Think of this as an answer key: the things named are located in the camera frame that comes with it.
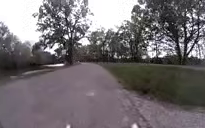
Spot large dark spreading tree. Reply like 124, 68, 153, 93
133, 0, 205, 66

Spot grey asphalt path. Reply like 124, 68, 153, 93
0, 62, 148, 128

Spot grey gravel side path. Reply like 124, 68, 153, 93
118, 88, 205, 128

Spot dark bushes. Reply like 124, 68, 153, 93
0, 21, 59, 71

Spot large tree with sign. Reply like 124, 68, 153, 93
32, 0, 94, 65

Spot row of trees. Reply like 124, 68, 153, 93
74, 18, 205, 65

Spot green grass field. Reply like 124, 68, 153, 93
98, 61, 205, 108

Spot dark grass verge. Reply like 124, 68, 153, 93
0, 63, 66, 83

